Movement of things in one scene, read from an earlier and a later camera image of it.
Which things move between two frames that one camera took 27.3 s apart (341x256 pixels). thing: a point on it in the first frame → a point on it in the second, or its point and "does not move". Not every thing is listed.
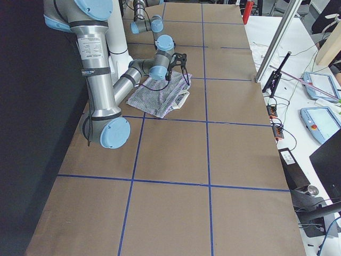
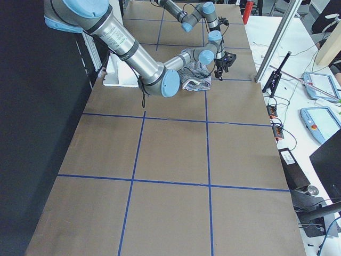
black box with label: x=294 y=177 does not move
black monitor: x=327 y=163 does not move
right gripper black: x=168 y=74 → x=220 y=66
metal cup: x=313 y=190 does not move
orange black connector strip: x=277 y=126 does not move
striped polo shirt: x=158 y=97 → x=195 y=77
